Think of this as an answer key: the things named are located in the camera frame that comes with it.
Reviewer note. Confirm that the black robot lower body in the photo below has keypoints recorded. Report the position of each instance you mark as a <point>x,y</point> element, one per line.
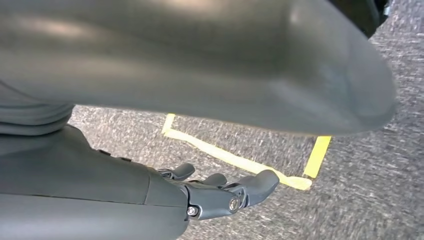
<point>361,13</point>

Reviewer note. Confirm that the yellow floor tape square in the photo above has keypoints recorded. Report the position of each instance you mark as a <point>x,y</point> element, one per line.
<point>232,158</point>

